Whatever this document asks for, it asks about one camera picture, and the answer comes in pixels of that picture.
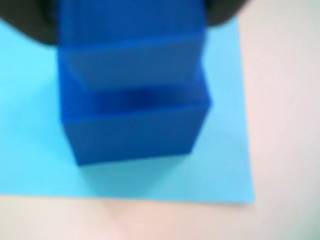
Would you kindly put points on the medium blue cube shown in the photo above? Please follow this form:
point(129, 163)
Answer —
point(135, 135)

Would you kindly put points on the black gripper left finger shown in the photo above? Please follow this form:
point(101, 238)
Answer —
point(27, 17)

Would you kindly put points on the blue paper square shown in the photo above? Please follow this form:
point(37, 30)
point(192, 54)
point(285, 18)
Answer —
point(30, 125)

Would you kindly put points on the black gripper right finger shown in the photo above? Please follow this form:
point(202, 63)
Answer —
point(222, 11)

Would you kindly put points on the small blue cube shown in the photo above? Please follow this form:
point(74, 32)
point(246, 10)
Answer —
point(130, 30)

